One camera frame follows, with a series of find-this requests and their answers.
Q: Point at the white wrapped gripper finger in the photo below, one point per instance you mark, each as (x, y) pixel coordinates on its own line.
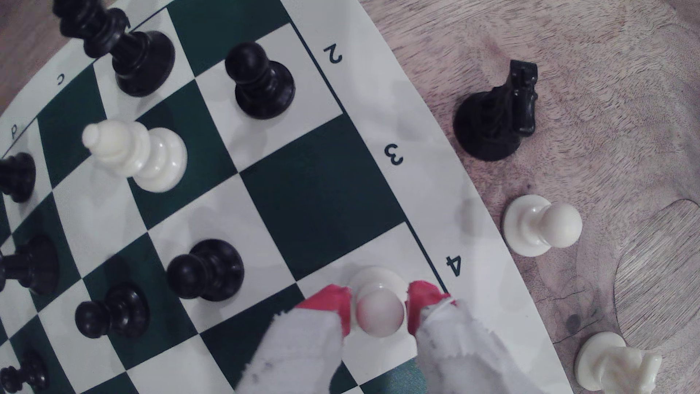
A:
(306, 350)
(459, 350)

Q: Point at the white chess pawn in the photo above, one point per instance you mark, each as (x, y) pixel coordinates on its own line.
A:
(538, 225)
(379, 313)

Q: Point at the black chess pawn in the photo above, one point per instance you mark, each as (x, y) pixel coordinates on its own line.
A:
(262, 82)
(27, 372)
(210, 271)
(117, 312)

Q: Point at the white chess knight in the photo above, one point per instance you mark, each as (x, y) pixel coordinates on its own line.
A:
(615, 364)

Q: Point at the green white chess board mat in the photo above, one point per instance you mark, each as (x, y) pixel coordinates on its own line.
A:
(322, 191)

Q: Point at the black chess knight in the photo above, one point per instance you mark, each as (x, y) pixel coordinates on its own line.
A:
(492, 123)

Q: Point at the white chess bishop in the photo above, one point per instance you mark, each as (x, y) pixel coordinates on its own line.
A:
(142, 156)

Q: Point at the black chess queen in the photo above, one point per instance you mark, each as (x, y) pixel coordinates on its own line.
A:
(33, 265)

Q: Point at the black chess king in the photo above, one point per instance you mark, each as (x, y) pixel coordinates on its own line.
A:
(139, 60)

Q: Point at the black chess rook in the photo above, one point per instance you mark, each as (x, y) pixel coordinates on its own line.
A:
(16, 178)

